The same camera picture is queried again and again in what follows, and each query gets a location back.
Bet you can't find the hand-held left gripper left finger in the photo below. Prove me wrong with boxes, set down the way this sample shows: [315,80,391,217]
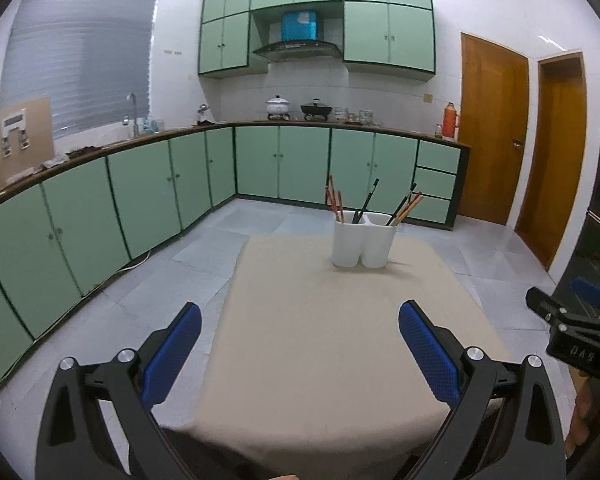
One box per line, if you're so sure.
[35,301,202,480]

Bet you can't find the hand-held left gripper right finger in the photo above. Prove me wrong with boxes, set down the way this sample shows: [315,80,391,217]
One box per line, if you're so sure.
[398,300,567,480]

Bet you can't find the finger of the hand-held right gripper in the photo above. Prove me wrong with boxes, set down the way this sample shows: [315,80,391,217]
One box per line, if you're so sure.
[569,276,600,319]
[525,286,600,334]

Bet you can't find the white double utensil holder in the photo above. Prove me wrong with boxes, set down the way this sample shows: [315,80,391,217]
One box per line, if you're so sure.
[331,211,399,269]

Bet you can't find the tan wooden chopstick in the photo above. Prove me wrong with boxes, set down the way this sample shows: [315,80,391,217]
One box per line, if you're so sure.
[397,196,425,226]

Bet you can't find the black chopstick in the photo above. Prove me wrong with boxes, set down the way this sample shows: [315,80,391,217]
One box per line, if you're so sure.
[386,183,418,227]
[352,178,380,225]

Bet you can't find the person's right hand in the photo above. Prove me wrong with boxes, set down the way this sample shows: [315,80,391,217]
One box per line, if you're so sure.
[565,377,600,457]

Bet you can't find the beige tablecloth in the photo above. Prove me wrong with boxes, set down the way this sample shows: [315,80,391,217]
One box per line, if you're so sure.
[172,234,512,467]

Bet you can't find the plain wooden door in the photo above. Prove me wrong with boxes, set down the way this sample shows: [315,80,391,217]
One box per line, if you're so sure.
[514,50,589,272]

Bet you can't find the green base cabinets with sink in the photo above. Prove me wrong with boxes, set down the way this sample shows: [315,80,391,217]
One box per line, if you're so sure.
[0,125,237,407]

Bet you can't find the orange thermos flask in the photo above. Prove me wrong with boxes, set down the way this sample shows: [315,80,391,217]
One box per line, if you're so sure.
[441,101,462,141]

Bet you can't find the green base cabinets with drawers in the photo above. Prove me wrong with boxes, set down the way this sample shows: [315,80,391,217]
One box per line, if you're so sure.
[233,121,473,232]

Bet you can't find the brown cardboard sheet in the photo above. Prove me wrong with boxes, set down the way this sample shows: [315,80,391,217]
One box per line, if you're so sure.
[0,97,56,197]

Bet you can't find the chrome kitchen faucet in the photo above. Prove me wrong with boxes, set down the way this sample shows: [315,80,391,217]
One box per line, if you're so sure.
[124,92,141,137]

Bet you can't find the white enamel pot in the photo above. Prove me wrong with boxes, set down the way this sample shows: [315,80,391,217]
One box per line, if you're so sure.
[265,94,292,116]

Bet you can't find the black lidded wok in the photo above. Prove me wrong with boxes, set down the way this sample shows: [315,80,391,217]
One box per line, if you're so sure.
[300,99,333,117]

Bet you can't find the grey window blind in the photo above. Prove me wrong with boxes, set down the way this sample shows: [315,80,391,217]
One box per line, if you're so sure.
[0,0,161,142]

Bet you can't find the blue wrapped hood housing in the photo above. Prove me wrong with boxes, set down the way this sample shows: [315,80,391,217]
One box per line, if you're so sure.
[281,10,324,42]

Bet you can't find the white floor cable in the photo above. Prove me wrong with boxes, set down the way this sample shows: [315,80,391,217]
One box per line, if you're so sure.
[117,252,151,274]

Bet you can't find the wooden door with handle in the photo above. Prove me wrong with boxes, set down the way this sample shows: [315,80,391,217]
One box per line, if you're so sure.
[455,32,530,227]

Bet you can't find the white plastic bracket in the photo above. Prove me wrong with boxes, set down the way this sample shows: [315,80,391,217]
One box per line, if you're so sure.
[0,109,33,159]

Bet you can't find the wide green wall cabinet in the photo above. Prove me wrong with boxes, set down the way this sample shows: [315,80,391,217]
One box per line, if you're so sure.
[342,0,436,82]

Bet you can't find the narrow green wall cabinet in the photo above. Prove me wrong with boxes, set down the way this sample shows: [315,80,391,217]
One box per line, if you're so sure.
[198,0,254,80]

